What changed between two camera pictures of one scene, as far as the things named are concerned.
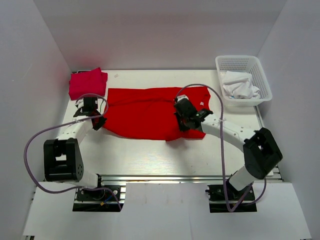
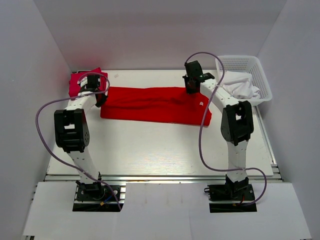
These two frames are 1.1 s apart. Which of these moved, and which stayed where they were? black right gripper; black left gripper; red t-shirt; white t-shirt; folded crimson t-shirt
Moved: red t-shirt; black left gripper; black right gripper
Stayed: folded crimson t-shirt; white t-shirt
